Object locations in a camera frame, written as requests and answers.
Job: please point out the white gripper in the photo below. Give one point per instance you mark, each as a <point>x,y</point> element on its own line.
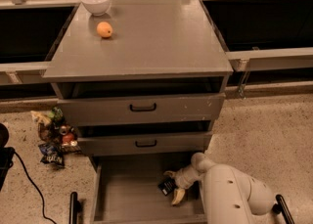
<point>184,179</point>

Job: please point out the grey top drawer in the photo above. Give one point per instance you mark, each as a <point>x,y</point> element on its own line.
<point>139,110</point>

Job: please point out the grey drawer cabinet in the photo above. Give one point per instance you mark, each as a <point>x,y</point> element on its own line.
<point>158,48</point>

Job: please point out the grey middle drawer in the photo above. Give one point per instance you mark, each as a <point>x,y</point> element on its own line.
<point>144,144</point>

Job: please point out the black right base bar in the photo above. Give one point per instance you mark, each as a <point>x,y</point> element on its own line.
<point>280,207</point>

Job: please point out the black base bar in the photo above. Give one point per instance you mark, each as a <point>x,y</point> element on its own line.
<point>74,208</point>
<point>280,207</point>

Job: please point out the grey drawer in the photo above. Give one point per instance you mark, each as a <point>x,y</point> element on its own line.
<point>139,110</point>
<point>144,144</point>
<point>127,191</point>

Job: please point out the dark blue snack bag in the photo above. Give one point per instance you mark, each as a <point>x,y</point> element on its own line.
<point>51,154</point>

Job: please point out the black device on floor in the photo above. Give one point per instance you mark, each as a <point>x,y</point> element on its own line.
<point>6,154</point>

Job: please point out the yellow chip bag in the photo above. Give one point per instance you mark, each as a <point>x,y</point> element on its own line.
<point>41,118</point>

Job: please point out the black left base bar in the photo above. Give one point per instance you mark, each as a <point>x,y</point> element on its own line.
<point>74,208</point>

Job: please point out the white bowl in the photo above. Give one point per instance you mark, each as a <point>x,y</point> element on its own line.
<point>96,7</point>

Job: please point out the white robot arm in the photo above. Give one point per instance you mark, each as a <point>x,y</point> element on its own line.
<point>228,195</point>

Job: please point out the brown snack bag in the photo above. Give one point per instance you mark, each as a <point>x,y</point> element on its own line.
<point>47,133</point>

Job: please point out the dark rxbar blueberry bar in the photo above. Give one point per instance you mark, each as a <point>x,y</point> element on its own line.
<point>167,186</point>

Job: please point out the grey bottom drawer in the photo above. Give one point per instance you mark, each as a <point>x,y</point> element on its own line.
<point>127,191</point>

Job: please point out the green snack bag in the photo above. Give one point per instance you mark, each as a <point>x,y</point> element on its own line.
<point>56,114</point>

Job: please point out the orange fruit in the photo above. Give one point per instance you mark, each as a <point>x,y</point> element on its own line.
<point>104,29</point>

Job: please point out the red soda can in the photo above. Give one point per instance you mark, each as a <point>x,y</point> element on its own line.
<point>68,138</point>

